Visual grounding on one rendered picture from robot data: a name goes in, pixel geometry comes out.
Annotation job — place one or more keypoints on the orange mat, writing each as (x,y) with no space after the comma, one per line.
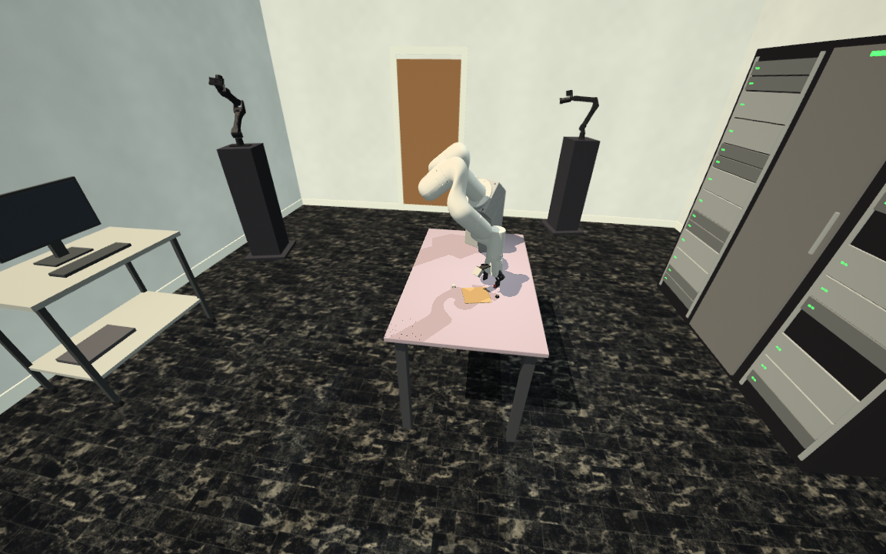
(476,295)

